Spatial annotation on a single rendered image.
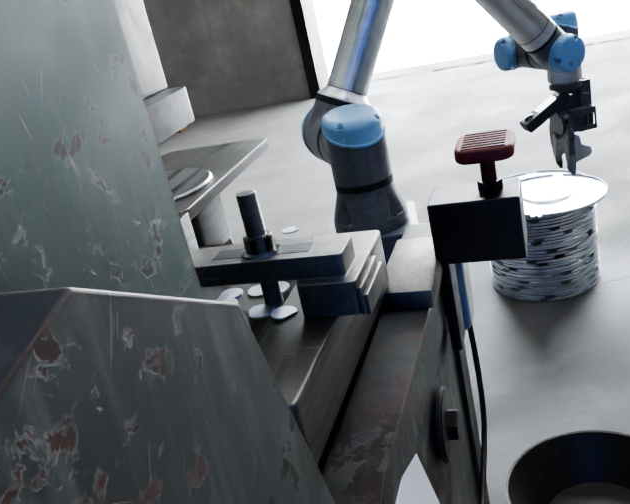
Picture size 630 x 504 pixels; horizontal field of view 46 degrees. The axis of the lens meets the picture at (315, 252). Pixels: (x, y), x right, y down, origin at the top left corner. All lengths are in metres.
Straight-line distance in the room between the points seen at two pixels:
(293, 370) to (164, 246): 0.17
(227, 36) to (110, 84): 5.22
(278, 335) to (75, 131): 0.28
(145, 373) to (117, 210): 0.14
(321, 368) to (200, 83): 5.26
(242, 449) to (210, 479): 0.03
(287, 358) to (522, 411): 1.14
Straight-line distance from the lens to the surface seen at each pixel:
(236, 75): 5.64
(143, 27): 0.68
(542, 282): 2.03
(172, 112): 0.64
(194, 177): 0.79
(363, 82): 1.54
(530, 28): 1.56
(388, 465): 0.57
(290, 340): 0.58
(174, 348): 0.28
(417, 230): 0.94
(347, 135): 1.39
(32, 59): 0.35
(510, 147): 0.76
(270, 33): 5.49
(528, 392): 1.71
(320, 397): 0.55
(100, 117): 0.38
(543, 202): 1.96
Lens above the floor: 0.98
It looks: 22 degrees down
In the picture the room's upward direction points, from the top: 13 degrees counter-clockwise
